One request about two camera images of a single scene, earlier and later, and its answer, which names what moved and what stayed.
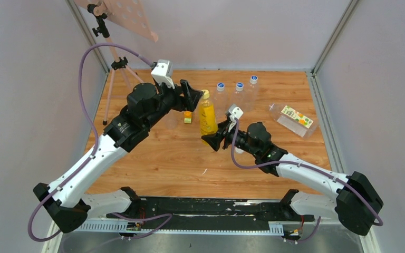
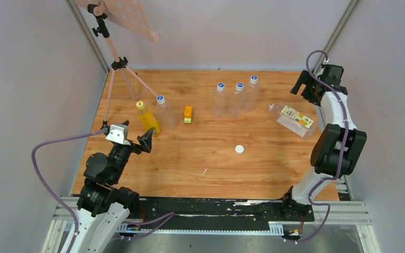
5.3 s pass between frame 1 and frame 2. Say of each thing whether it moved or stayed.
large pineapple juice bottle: stayed
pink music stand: stayed
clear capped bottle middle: stayed
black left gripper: moved
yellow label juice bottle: moved
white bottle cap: stayed
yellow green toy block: stayed
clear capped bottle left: stayed
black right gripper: moved
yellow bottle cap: moved
